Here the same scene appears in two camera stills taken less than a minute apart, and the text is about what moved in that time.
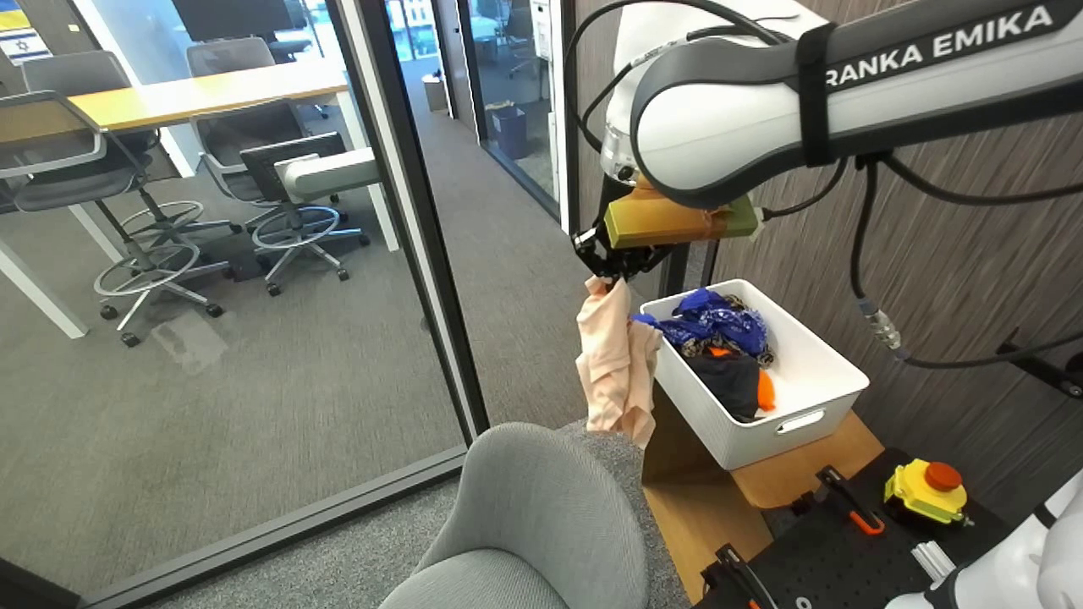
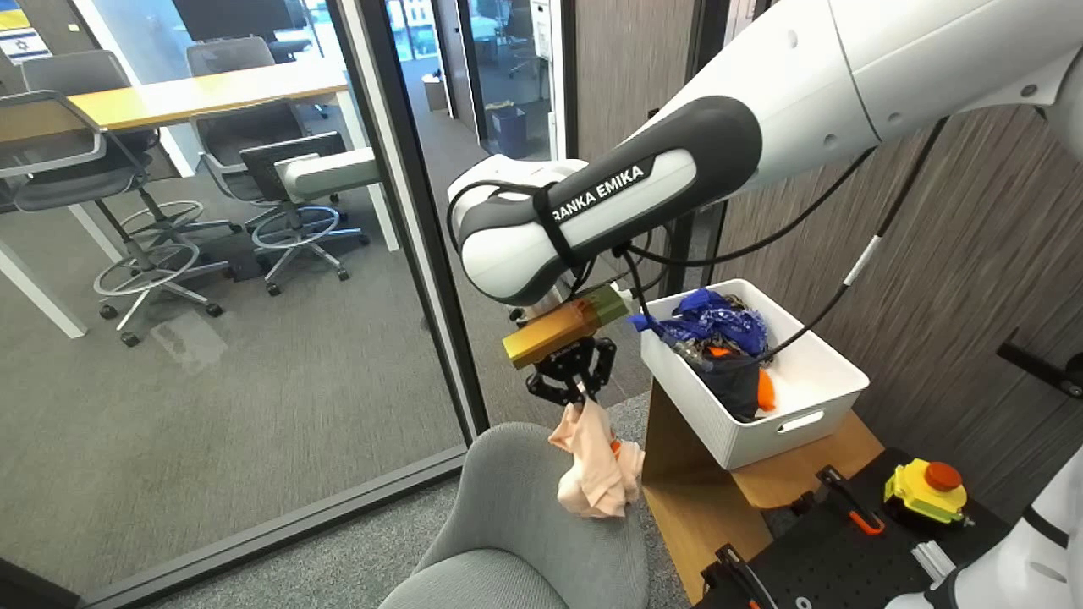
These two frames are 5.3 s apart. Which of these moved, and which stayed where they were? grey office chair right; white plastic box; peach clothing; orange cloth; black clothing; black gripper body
Moved: black gripper body; peach clothing
Stayed: grey office chair right; white plastic box; black clothing; orange cloth
